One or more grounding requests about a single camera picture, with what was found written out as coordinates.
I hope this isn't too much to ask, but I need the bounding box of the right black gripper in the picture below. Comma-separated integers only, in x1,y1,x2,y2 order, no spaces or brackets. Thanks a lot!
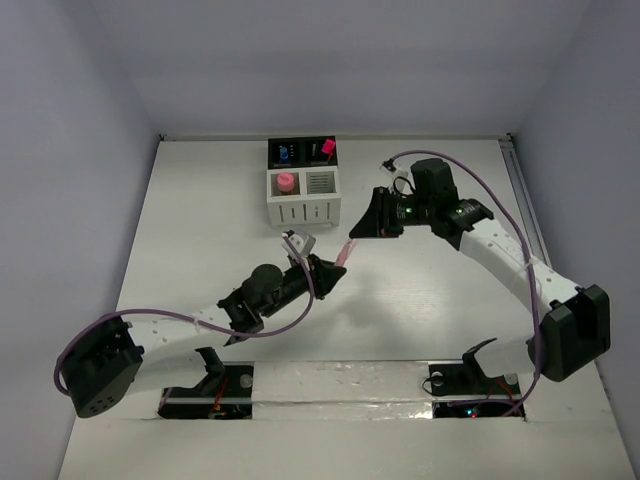
351,185,435,237

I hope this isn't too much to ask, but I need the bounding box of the pink correction tape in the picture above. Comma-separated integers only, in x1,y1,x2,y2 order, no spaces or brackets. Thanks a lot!
335,239,358,267

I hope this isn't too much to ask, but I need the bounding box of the pink cap black highlighter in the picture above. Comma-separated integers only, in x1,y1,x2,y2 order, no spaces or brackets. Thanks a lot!
321,138,336,162

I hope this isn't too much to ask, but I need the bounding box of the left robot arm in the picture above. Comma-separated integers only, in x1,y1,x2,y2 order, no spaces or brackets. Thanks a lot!
53,254,347,418

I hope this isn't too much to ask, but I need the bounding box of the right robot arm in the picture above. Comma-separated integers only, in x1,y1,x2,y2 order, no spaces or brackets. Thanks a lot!
349,157,611,392

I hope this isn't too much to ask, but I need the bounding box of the white slotted container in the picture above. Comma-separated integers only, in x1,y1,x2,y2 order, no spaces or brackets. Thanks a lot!
266,166,342,228

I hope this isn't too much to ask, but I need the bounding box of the black slotted container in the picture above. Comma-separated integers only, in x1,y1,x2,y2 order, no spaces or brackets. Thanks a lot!
267,136,338,170

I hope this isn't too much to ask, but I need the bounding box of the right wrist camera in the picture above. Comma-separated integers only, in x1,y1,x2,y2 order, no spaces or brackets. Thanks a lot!
381,159,412,195

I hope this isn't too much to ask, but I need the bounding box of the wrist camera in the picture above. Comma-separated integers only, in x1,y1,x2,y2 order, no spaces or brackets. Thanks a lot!
381,159,412,195
282,229,316,261

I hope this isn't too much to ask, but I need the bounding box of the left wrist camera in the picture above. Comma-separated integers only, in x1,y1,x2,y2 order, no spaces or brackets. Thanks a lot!
282,229,316,261

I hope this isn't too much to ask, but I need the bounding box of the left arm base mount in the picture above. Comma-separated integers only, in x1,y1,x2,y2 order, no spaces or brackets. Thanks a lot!
157,347,254,420

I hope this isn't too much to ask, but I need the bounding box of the aluminium rail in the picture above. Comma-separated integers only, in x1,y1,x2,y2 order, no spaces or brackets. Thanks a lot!
498,138,581,354

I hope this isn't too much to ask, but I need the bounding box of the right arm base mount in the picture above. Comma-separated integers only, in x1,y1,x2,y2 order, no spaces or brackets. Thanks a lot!
421,338,525,419

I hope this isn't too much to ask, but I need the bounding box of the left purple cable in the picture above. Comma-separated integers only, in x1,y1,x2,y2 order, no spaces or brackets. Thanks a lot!
53,237,316,396

